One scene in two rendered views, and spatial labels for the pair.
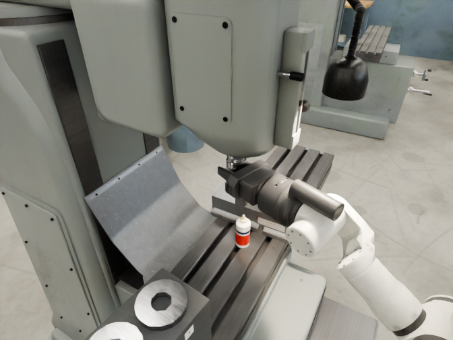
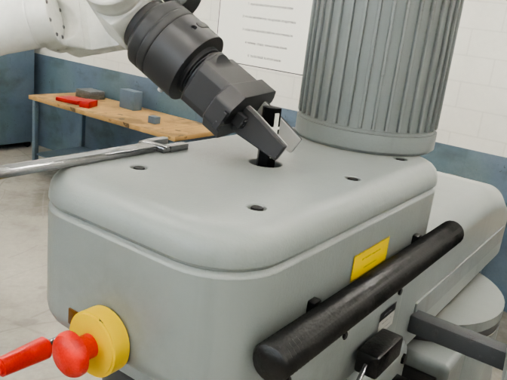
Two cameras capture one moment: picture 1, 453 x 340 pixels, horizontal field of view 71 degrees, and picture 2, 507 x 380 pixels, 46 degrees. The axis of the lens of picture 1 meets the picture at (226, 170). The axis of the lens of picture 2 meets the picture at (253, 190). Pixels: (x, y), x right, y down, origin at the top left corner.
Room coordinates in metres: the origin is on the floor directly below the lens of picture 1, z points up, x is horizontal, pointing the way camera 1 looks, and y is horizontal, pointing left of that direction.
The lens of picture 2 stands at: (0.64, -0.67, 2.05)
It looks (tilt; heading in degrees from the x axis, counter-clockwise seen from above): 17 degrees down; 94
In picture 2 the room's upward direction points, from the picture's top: 7 degrees clockwise
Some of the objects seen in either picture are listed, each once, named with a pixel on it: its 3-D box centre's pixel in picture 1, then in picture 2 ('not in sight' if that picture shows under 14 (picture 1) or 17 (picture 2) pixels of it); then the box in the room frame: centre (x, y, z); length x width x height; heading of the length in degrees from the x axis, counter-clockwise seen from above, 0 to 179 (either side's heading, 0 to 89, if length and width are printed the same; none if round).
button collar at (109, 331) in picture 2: not in sight; (99, 341); (0.49, -0.22, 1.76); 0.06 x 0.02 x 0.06; 150
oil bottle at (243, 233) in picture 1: (243, 229); not in sight; (0.63, -0.05, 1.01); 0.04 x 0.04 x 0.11
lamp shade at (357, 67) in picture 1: (346, 75); not in sight; (0.54, -0.20, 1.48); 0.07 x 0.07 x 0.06
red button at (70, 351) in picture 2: not in sight; (76, 351); (0.48, -0.24, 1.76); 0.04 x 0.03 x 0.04; 150
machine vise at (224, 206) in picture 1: (270, 204); not in sight; (0.74, -0.13, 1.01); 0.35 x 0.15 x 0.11; 62
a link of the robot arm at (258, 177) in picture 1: (265, 189); not in sight; (0.53, -0.08, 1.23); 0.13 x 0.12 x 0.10; 131
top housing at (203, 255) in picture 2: not in sight; (264, 226); (0.61, -0.01, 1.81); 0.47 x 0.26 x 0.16; 60
